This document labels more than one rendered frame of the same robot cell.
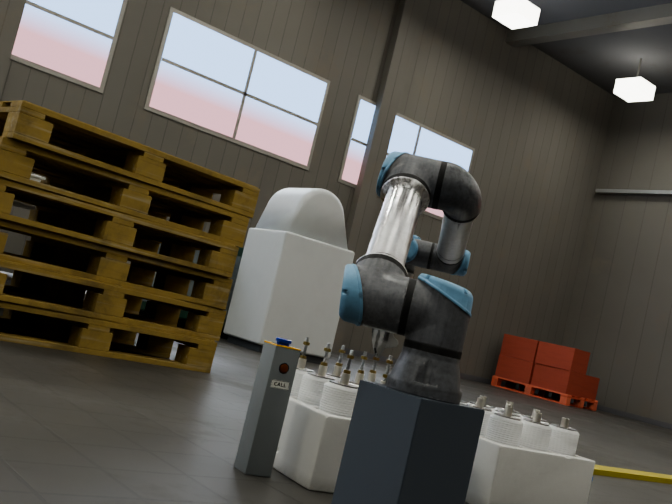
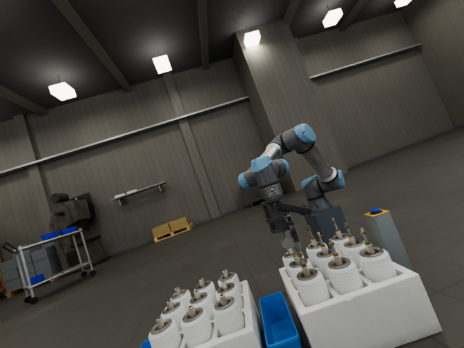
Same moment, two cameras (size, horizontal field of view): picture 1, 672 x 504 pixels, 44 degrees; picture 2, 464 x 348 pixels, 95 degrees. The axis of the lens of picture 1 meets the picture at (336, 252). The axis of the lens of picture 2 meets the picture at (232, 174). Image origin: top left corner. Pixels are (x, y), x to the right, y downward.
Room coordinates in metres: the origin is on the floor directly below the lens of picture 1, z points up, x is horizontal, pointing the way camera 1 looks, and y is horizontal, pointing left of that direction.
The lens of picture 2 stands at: (3.16, 0.10, 0.61)
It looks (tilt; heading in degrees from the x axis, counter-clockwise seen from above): 5 degrees up; 211
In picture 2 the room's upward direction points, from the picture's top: 20 degrees counter-clockwise
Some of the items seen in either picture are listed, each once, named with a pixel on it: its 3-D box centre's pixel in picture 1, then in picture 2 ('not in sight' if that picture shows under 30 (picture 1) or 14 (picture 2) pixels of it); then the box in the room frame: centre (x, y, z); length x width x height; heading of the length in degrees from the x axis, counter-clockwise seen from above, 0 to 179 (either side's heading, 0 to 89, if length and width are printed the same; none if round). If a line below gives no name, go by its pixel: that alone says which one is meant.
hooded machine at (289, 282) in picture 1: (295, 271); not in sight; (7.46, 0.31, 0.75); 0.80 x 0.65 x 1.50; 126
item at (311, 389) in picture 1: (312, 410); (362, 265); (2.20, -0.04, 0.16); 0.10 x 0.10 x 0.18
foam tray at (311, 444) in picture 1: (344, 443); (340, 292); (2.26, -0.14, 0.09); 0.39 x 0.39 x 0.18; 30
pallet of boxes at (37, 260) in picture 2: not in sight; (37, 263); (1.00, -8.35, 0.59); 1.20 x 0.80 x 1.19; 127
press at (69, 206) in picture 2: not in sight; (79, 228); (0.24, -7.16, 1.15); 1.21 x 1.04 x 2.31; 127
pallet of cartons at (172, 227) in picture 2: not in sight; (173, 227); (-1.45, -5.29, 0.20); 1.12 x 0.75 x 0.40; 126
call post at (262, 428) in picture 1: (267, 408); (390, 247); (2.05, 0.07, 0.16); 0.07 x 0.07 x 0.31; 30
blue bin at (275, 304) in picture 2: not in sight; (280, 329); (2.43, -0.36, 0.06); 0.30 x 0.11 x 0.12; 30
